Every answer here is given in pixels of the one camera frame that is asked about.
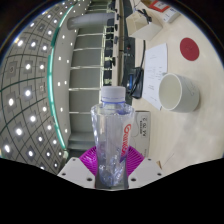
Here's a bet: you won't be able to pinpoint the black clip in tray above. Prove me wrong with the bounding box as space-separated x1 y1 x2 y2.
134 8 153 24

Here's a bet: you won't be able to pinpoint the round grey column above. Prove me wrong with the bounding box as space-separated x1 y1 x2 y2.
67 12 116 31

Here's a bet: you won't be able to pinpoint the flat round red coaster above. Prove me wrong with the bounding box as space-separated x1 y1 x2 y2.
179 37 200 60

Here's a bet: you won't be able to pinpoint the group of ceiling lights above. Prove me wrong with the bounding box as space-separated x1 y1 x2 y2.
0 0 84 171

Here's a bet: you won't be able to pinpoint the white carton box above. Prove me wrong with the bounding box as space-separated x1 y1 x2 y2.
131 109 152 158

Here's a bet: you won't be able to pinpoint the clear plastic water bottle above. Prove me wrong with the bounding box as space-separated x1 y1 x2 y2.
90 85 136 188

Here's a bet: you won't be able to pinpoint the white ceramic mug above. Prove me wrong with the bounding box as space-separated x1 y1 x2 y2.
158 72 201 113

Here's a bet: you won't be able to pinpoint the dark desk telephone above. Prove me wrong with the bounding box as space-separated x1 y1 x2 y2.
127 66 145 100

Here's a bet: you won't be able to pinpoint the row of black office chairs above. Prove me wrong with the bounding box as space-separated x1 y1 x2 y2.
101 13 121 88

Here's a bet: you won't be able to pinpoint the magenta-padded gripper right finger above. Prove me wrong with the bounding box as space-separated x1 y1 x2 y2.
126 146 164 188

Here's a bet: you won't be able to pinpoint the long curved conference desk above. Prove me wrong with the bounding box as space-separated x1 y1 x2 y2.
111 0 134 98

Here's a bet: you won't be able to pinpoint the white printed paper sheet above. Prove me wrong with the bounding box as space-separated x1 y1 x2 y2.
141 42 169 111

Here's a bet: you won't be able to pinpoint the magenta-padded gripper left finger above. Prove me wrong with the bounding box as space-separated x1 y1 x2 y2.
57 146 99 188

